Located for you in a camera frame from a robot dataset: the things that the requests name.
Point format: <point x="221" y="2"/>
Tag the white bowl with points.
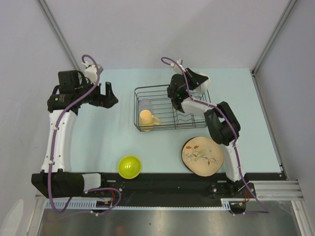
<point x="205" y="85"/>

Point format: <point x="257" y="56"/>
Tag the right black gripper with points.
<point x="195" y="79"/>

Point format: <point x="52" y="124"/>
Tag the black wire dish rack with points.
<point x="162" y="108"/>

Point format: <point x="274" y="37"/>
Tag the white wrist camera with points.
<point x="90" y="71"/>
<point x="177" y="66"/>

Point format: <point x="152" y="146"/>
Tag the yellow mug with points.
<point x="147" y="121"/>

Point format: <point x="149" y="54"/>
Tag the clear plastic cup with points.
<point x="144" y="104"/>

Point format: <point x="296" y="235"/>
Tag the yellow-green bowl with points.
<point x="129" y="167"/>

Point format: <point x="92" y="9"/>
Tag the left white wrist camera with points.
<point x="90" y="71"/>

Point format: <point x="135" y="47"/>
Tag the bird pattern plate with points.
<point x="202" y="156"/>

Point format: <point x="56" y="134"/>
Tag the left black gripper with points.
<point x="105" y="101"/>

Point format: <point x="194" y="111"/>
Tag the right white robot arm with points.
<point x="222" y="124"/>

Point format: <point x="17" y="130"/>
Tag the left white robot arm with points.
<point x="75" y="88"/>

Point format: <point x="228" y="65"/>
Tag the white slotted cable duct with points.
<point x="97" y="204"/>

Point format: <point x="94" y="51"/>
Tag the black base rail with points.
<point x="177" y="189"/>

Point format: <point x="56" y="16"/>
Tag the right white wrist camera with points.
<point x="177" y="66"/>

